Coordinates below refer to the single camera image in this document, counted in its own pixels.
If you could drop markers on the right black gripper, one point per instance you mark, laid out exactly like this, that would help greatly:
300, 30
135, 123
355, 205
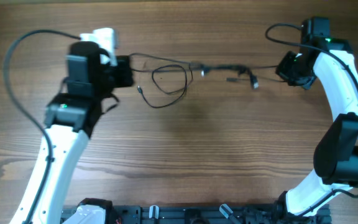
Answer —
291, 71

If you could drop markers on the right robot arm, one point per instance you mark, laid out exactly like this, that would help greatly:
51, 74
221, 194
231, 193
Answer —
335, 161

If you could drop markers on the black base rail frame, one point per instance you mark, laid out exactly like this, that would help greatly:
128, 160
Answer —
258, 214

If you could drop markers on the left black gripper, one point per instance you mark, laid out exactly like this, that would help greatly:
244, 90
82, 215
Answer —
124, 71

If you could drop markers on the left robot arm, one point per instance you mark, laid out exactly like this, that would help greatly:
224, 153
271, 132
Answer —
70, 118

